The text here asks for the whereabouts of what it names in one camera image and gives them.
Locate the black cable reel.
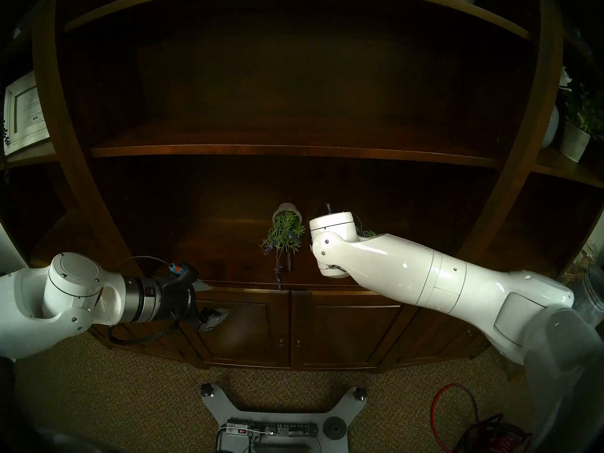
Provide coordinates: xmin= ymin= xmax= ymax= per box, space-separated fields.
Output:
xmin=453 ymin=413 xmax=534 ymax=453

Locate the thin grey wrist wire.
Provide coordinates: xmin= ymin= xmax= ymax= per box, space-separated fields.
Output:
xmin=117 ymin=255 xmax=175 ymax=274

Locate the green plant in white pot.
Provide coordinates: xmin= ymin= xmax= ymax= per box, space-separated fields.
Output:
xmin=559 ymin=82 xmax=604 ymax=163

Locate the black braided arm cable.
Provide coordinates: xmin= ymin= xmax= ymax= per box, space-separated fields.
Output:
xmin=109 ymin=292 xmax=196 ymax=348

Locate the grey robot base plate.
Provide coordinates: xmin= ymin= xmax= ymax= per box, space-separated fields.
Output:
xmin=201 ymin=384 xmax=369 ymax=453

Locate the power strip with red switch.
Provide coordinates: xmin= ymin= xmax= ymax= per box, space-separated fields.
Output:
xmin=226 ymin=421 xmax=319 ymax=438

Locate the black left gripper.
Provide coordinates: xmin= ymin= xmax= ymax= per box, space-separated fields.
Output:
xmin=159 ymin=262 xmax=231 ymax=333

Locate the white framed certificate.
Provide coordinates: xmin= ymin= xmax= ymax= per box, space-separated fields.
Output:
xmin=4 ymin=71 xmax=50 ymax=156

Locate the small white ceramic vase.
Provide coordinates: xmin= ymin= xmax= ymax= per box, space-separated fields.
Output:
xmin=540 ymin=105 xmax=561 ymax=148

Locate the dark wooden bookcase cabinet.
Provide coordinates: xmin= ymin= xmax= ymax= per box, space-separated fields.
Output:
xmin=0 ymin=0 xmax=604 ymax=375

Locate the red extension cable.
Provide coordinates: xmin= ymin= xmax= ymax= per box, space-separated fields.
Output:
xmin=432 ymin=384 xmax=479 ymax=453

